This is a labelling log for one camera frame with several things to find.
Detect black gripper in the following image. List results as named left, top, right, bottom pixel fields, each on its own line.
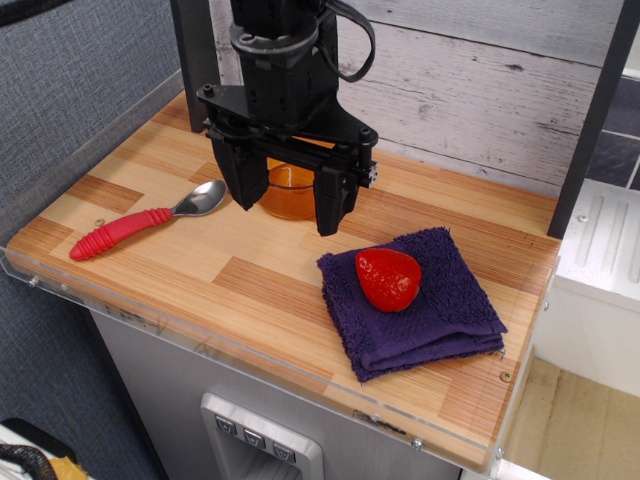
left=197, top=36, right=378, bottom=236

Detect red handled metal spoon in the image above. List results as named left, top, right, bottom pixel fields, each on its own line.
left=69, top=180, right=227, bottom=261

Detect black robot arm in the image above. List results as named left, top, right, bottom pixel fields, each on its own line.
left=197, top=1, right=378, bottom=236

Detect amber glass bowl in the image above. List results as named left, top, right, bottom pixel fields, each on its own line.
left=259, top=158, right=315, bottom=221

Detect red toy strawberry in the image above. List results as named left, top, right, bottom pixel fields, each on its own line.
left=355, top=248, right=422, bottom=313

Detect clear acrylic edge guard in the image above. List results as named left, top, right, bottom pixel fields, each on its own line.
left=1, top=249, right=502, bottom=479

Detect purple folded towel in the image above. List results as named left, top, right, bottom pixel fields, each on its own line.
left=318, top=227, right=507, bottom=382

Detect silver toy dishwasher panel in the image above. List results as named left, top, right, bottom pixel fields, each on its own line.
left=200, top=393, right=325, bottom=479

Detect white toy sink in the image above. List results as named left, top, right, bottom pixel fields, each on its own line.
left=533, top=180, right=639, bottom=395

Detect yellow and black object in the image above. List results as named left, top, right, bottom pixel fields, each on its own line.
left=1, top=444, right=90, bottom=480

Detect black cable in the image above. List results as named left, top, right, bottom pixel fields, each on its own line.
left=316, top=0, right=377, bottom=84

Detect dark vertical post left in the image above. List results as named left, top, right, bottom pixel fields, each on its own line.
left=170, top=0, right=220, bottom=132

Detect dark vertical post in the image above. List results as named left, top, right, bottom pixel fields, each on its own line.
left=547, top=0, right=639, bottom=240
left=170, top=0, right=220, bottom=132

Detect dark vertical post right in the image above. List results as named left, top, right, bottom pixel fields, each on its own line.
left=547, top=0, right=639, bottom=240

